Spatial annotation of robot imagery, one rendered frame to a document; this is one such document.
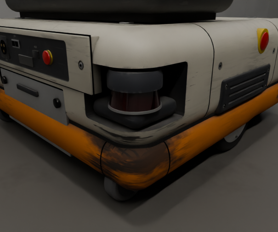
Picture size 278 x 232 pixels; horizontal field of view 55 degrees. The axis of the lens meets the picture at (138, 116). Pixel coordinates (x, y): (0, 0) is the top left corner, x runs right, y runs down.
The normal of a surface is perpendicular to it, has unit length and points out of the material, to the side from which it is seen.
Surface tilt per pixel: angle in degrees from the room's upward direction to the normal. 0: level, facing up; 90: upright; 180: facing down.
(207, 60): 90
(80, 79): 90
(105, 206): 0
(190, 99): 90
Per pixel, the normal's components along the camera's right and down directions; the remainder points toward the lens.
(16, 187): 0.00, -0.93
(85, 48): -0.70, 0.26
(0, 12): 0.72, 0.26
